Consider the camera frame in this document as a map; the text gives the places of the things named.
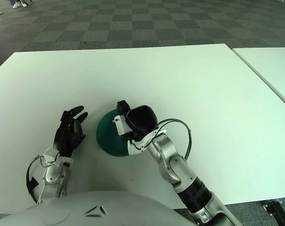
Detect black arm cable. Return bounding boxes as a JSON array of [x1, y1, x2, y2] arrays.
[[156, 119, 192, 161], [26, 155, 43, 204]]

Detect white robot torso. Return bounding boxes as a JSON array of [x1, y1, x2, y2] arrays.
[[0, 190, 197, 226]]

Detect black table foot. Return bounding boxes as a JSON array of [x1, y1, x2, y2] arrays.
[[262, 200, 285, 226]]

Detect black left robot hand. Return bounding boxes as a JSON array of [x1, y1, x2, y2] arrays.
[[53, 105, 88, 158]]

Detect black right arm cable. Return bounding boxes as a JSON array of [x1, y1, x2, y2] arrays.
[[156, 119, 192, 161]]

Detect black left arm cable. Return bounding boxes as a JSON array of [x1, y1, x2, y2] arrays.
[[26, 155, 43, 204]]

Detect green round plate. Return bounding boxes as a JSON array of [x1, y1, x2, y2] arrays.
[[96, 109, 134, 158]]

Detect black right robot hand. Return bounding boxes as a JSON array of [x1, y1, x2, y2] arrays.
[[116, 100, 159, 142]]

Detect white charger block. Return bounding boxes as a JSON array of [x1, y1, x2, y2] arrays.
[[111, 114, 132, 136]]

